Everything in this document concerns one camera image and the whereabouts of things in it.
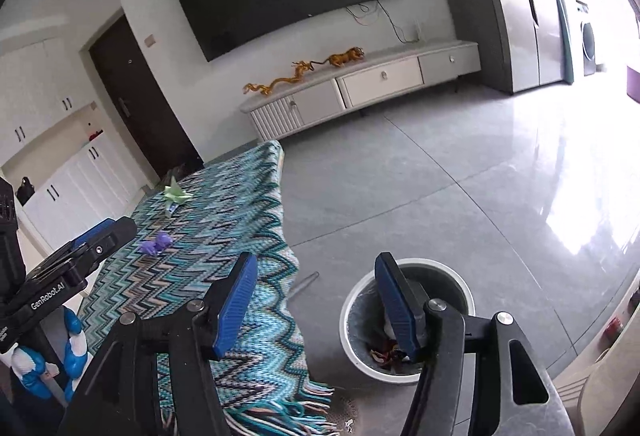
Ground golden dragon figurine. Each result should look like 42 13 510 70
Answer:
243 60 321 96

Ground person's left hand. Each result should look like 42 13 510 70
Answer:
11 307 94 405

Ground green wrapper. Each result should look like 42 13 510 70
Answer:
162 176 193 206

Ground white trash bin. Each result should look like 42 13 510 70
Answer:
339 257 476 385

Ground golden tiger figurine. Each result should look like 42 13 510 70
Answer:
322 46 366 68

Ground red wrapper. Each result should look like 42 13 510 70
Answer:
369 340 402 365

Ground grey refrigerator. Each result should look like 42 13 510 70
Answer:
410 0 563 96

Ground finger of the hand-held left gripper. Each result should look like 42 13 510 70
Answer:
24 217 138 287

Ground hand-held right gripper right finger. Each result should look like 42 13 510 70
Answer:
374 252 573 436

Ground white washing machine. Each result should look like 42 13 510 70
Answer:
574 0 601 77

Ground purple wrapper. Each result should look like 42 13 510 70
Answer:
140 232 173 257

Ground television cables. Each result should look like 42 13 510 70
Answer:
345 0 422 42

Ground zigzag patterned rug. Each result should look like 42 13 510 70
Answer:
77 139 335 436

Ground white television cabinet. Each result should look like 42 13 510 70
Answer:
239 40 482 142

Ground dark brown door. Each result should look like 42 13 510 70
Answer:
89 14 205 177

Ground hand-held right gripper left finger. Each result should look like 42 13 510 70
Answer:
62 251 258 436

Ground white cupboard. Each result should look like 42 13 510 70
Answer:
0 36 151 257

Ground black handbag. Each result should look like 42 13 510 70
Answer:
15 176 36 207

